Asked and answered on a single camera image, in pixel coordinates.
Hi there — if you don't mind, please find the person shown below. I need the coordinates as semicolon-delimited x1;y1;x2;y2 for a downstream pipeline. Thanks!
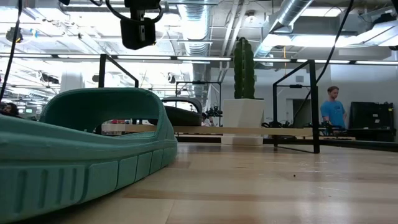
0;101;21;119
320;85;348;131

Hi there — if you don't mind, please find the black metal wood shelf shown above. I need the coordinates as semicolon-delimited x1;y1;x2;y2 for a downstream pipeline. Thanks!
98;54;321;155

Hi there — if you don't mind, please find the white hexagonal plant pot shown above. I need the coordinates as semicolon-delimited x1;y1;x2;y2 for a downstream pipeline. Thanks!
221;98;267;146

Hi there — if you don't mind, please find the black hanging camera box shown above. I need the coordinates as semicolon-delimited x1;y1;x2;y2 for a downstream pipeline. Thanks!
104;0;164;50

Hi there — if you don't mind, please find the black metal table frame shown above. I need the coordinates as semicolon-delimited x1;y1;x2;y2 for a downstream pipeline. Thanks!
175;136;398;153

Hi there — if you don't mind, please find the black equipment case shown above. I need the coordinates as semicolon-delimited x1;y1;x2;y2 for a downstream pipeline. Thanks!
348;101;396;142

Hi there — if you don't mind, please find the black hanging cable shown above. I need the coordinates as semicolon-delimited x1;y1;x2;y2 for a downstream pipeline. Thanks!
0;0;23;102
292;0;355;125

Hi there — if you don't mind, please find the green cactus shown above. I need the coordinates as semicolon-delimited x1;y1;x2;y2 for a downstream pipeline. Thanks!
233;36;256;100

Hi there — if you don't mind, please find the black rubber slide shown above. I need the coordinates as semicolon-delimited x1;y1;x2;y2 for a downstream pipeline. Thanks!
148;96;203;127

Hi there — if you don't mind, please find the teal rubber slide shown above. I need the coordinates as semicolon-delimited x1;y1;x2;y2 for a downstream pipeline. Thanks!
0;87;178;223

